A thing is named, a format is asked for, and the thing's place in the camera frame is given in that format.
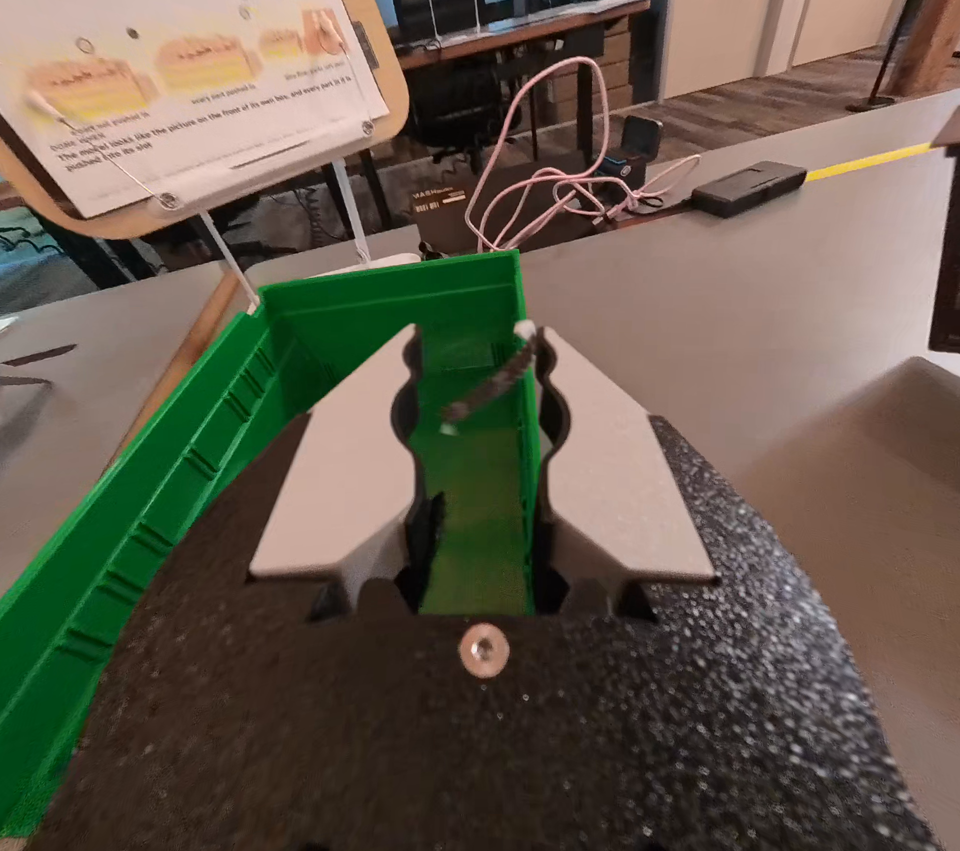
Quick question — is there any black case with label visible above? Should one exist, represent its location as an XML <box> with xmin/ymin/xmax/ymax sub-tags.
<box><xmin>414</xmin><ymin>167</ymin><xmax>610</xmax><ymax>254</ymax></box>

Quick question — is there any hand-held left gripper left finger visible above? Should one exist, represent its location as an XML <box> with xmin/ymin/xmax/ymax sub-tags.
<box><xmin>247</xmin><ymin>323</ymin><xmax>425</xmax><ymax>590</ymax></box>

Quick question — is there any black flat box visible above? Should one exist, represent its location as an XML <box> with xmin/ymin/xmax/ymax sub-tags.
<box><xmin>690</xmin><ymin>159</ymin><xmax>809</xmax><ymax>220</ymax></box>

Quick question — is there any green plastic bin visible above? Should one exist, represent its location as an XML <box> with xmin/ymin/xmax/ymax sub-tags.
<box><xmin>0</xmin><ymin>249</ymin><xmax>543</xmax><ymax>839</ymax></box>

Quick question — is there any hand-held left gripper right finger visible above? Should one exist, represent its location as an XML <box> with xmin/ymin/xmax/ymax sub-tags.
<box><xmin>534</xmin><ymin>326</ymin><xmax>719</xmax><ymax>588</ymax></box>

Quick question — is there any black office chair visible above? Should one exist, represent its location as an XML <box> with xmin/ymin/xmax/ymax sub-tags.
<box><xmin>411</xmin><ymin>67</ymin><xmax>505</xmax><ymax>171</ymax></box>

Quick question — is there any small black blue device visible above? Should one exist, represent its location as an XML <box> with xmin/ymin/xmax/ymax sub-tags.
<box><xmin>598</xmin><ymin>114</ymin><xmax>666</xmax><ymax>194</ymax></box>

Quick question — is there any wooden desk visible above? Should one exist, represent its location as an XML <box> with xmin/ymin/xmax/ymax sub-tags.
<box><xmin>390</xmin><ymin>0</ymin><xmax>654</xmax><ymax>173</ymax></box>

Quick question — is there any wooden board stand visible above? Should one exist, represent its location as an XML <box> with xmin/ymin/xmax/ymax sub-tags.
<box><xmin>0</xmin><ymin>0</ymin><xmax>421</xmax><ymax>309</ymax></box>

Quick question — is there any pink cable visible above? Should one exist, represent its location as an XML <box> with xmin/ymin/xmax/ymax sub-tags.
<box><xmin>463</xmin><ymin>56</ymin><xmax>704</xmax><ymax>254</ymax></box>

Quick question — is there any grey speckled stick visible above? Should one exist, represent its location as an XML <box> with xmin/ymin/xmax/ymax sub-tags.
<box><xmin>437</xmin><ymin>320</ymin><xmax>538</xmax><ymax>434</ymax></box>

